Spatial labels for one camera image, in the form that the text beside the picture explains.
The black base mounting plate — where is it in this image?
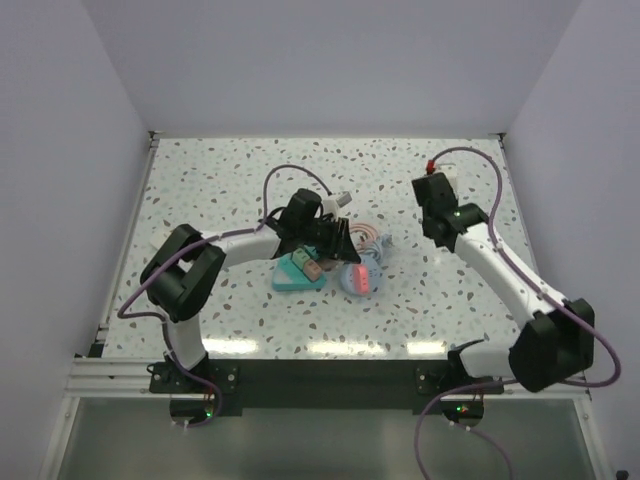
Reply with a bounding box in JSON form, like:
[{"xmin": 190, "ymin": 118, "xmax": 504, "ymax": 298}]
[{"xmin": 149, "ymin": 357, "xmax": 505, "ymax": 417}]

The pink round power strip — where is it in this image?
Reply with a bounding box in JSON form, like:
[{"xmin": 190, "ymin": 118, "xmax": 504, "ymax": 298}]
[{"xmin": 317, "ymin": 258, "xmax": 340, "ymax": 272}]

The blue round power strip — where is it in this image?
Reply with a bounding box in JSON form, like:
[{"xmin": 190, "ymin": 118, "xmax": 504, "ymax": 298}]
[{"xmin": 339, "ymin": 256, "xmax": 384, "ymax": 297}]

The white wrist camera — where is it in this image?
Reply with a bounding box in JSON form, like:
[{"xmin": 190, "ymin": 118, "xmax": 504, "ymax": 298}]
[
  {"xmin": 322, "ymin": 191, "xmax": 352, "ymax": 218},
  {"xmin": 425, "ymin": 159, "xmax": 458, "ymax": 191}
]

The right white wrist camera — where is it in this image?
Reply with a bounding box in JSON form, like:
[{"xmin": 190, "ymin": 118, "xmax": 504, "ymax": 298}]
[{"xmin": 425, "ymin": 159, "xmax": 458, "ymax": 191}]

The teal triangular power strip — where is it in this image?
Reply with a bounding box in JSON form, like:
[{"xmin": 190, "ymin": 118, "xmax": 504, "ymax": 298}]
[{"xmin": 271, "ymin": 254, "xmax": 326, "ymax": 292}]

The brownish pink plug adapter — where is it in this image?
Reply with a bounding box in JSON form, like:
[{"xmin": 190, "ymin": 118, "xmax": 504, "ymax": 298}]
[{"xmin": 301, "ymin": 259, "xmax": 324, "ymax": 283}]

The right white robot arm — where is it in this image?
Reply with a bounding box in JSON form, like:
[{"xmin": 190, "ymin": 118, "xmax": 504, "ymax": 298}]
[{"xmin": 412, "ymin": 173, "xmax": 595, "ymax": 393}]

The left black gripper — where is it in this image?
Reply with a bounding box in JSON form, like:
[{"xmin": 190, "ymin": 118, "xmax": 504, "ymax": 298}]
[{"xmin": 297, "ymin": 215, "xmax": 360, "ymax": 263}]

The blue cord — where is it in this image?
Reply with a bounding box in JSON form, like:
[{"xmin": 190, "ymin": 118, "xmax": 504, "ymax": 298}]
[{"xmin": 357, "ymin": 234, "xmax": 396, "ymax": 261}]

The light green plug adapter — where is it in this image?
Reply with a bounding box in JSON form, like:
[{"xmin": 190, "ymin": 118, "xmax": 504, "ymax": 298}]
[{"xmin": 291, "ymin": 248, "xmax": 311, "ymax": 270}]

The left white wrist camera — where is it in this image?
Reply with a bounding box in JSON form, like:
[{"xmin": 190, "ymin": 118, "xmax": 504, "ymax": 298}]
[{"xmin": 322, "ymin": 191, "xmax": 352, "ymax": 218}]

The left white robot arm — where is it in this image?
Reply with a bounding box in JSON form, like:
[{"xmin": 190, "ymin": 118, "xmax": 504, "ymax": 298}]
[{"xmin": 140, "ymin": 188, "xmax": 360, "ymax": 392}]

